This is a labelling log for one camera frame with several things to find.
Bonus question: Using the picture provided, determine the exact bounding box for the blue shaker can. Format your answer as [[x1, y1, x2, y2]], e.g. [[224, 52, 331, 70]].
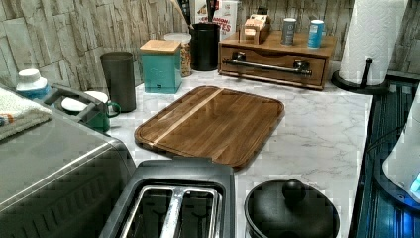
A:
[[307, 19, 325, 49]]

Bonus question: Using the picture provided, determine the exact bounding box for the glass jar with white lid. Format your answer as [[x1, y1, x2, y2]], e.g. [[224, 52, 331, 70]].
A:
[[163, 33, 191, 77]]

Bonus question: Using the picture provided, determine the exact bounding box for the wooden spoon handle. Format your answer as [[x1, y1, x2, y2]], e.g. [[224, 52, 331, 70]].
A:
[[169, 0, 194, 29]]

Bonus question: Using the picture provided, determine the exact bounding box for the wooden drawer organizer box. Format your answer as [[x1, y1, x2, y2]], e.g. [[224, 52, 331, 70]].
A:
[[218, 31, 336, 90]]

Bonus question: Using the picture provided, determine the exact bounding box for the green mug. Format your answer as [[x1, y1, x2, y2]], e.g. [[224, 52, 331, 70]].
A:
[[86, 91, 121, 132]]

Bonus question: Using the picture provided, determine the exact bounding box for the grey salt shaker can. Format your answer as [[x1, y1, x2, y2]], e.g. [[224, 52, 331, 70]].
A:
[[281, 18, 296, 46]]

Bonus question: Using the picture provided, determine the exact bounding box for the dark grey tall cup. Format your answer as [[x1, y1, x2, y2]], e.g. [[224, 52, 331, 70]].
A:
[[100, 52, 136, 112]]

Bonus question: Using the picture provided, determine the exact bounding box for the wooden drawer with metal handle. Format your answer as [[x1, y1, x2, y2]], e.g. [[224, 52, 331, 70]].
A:
[[219, 47, 327, 88]]

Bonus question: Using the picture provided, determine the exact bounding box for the white lidded blue bottle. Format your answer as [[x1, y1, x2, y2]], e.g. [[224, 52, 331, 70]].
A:
[[16, 68, 51, 99]]

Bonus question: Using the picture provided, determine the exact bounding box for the grey dish rack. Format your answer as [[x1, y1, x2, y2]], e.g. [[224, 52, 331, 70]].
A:
[[42, 84, 107, 124]]

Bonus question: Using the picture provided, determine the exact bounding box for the folded white towel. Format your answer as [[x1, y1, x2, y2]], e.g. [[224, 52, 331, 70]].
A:
[[0, 88, 53, 140]]

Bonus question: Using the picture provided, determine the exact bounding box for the black paper towel holder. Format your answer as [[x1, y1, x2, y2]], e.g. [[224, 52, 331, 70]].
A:
[[331, 58, 389, 95]]

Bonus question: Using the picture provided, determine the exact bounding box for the white paper towel roll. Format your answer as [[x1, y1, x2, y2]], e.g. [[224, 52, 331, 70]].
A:
[[339, 0, 408, 85]]

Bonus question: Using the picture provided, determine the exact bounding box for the black utensil canister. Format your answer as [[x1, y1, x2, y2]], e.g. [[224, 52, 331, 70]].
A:
[[190, 23, 220, 71]]

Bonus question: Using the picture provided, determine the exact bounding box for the teal canister with wooden lid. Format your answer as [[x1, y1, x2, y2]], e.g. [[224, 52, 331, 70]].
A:
[[140, 40, 182, 94]]

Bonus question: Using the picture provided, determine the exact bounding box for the black two-slot toaster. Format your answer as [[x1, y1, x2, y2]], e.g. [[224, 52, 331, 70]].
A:
[[99, 158, 235, 238]]

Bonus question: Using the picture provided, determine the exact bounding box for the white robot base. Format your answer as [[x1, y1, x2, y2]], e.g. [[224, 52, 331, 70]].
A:
[[376, 89, 420, 211]]

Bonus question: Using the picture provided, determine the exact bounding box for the wooden tea bag holder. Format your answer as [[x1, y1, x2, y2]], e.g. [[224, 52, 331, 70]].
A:
[[239, 14, 270, 45]]

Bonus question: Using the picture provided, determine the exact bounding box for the stainless toaster oven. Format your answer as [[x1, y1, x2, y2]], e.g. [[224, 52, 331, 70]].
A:
[[0, 86, 137, 238]]

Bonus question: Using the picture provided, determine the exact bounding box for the wooden cutting board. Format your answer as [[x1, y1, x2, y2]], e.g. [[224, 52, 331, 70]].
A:
[[135, 86, 284, 169]]

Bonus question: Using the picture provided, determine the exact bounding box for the black pot with lid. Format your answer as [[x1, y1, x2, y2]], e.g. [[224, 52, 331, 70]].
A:
[[244, 179, 340, 238]]

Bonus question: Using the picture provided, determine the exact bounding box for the cereal box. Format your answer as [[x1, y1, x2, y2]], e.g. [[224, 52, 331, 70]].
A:
[[191, 0, 239, 40]]

